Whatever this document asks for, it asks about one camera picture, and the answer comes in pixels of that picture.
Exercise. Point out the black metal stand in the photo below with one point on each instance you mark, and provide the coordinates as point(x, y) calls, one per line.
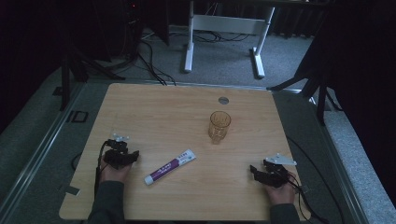
point(320, 93)
point(67, 81)

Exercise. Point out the person's right hand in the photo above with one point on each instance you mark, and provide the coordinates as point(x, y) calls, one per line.
point(281, 196)

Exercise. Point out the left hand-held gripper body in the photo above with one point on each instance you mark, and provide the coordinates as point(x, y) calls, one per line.
point(116, 146)

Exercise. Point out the purple and white toothpaste tube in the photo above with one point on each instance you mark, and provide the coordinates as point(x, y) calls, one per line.
point(169, 167)

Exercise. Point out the person's left hand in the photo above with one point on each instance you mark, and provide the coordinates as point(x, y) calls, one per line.
point(113, 174)

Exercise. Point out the dark equipment rack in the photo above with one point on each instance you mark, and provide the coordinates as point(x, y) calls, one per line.
point(130, 28)

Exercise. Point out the metal floor rail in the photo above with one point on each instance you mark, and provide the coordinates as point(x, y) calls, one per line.
point(339, 174)
point(37, 149)

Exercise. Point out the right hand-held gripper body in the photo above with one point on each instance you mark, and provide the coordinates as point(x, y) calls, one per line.
point(277, 171)

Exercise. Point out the amber glass cup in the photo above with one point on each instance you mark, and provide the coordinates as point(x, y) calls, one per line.
point(219, 129)

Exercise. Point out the grey tape piece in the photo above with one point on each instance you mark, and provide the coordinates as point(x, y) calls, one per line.
point(71, 190)

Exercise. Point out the white metal desk frame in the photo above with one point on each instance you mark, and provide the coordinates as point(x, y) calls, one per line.
point(229, 23)

